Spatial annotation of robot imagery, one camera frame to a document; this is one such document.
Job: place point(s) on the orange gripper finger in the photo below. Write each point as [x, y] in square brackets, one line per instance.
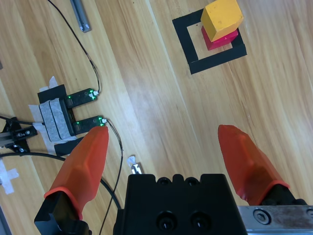
[247, 166]
[83, 166]

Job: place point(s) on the red wooden cube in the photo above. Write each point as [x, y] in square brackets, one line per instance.
[220, 43]

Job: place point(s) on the yellow wooden cube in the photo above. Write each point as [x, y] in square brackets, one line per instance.
[221, 17]

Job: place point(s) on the black tape piece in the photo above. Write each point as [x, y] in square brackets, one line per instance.
[52, 92]
[64, 147]

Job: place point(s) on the white masking tape piece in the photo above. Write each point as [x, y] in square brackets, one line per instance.
[53, 82]
[131, 160]
[47, 144]
[34, 112]

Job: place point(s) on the black USB dongle green LEDs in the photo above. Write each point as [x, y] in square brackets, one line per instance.
[82, 97]
[89, 124]

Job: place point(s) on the black grey USB hub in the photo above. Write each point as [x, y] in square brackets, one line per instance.
[56, 120]

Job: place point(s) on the white masking tape cross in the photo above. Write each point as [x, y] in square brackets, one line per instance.
[8, 175]

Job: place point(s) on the black tape square outline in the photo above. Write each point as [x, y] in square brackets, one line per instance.
[185, 41]

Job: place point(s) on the black camera stand bracket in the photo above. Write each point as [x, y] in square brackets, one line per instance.
[17, 133]

